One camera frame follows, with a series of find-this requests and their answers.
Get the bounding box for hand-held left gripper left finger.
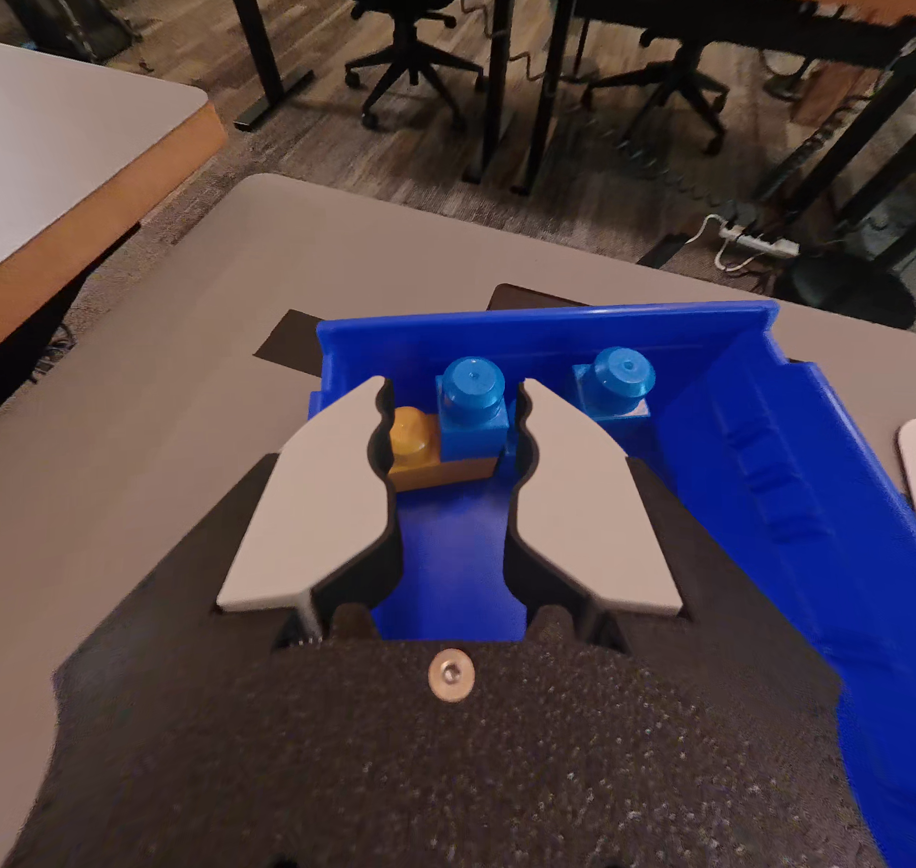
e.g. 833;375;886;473
216;376;402;640

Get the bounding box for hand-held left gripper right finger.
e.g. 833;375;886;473
503;379;684;640

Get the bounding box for orange mega block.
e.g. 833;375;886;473
386;406;502;493

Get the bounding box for blue mega block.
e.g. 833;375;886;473
572;346;657;423
435;356;511;465

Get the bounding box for blue plastic bin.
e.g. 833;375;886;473
309;300;916;868

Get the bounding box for white display stand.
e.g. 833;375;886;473
896;419;916;513

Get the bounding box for white power strip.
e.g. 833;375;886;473
714;213;801;272

